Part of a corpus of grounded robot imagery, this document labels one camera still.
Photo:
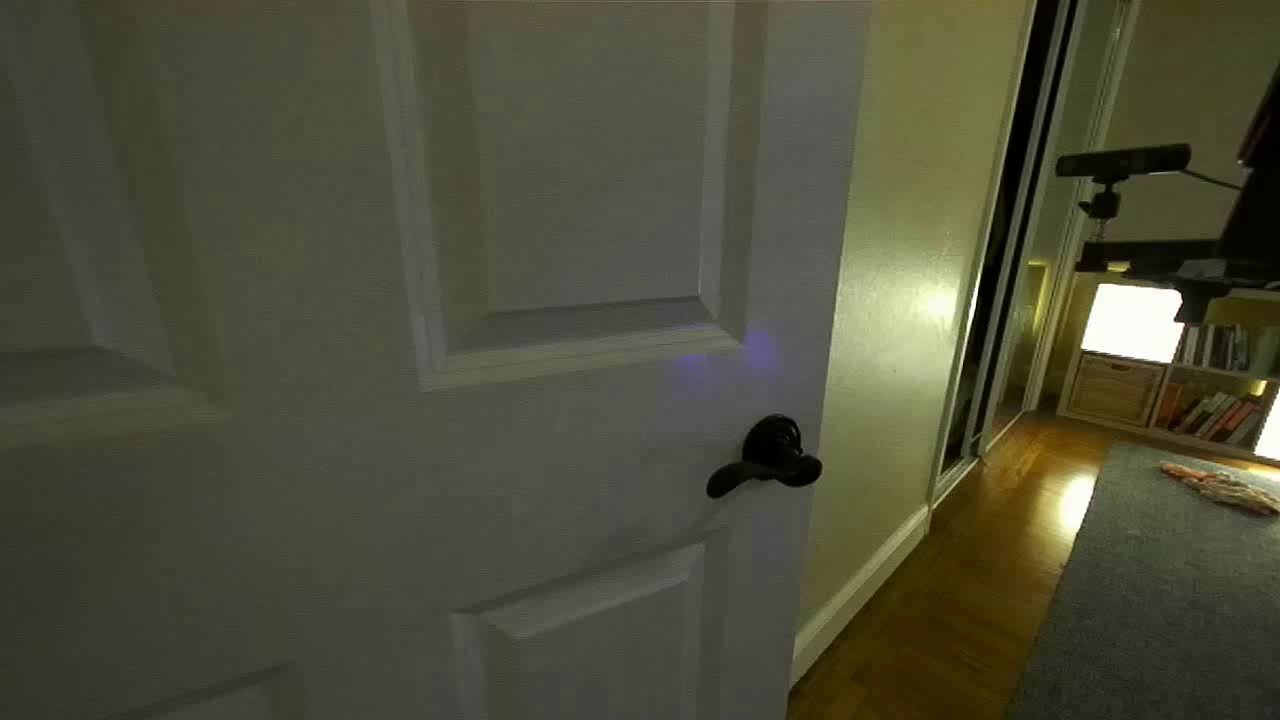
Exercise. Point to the white panelled door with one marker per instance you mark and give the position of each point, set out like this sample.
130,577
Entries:
335,440

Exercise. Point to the white baseboard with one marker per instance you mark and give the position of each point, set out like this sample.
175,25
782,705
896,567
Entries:
861,594

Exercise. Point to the wooden bookshelf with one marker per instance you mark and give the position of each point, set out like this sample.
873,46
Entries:
1112,393

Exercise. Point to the bright white screen panel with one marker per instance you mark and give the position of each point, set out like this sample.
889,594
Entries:
1130,321

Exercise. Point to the row of red books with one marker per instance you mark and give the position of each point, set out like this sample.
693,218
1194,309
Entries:
1204,408

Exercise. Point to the grey rug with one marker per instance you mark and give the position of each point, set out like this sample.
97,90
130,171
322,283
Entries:
1173,603

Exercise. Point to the row of pale books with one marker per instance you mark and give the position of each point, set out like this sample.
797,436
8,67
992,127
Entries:
1233,344

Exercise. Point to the orange patterned cloth item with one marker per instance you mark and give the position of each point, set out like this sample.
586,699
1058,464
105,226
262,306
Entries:
1224,480

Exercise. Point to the dark sliding closet door frame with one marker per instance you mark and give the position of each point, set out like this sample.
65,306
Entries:
1001,242

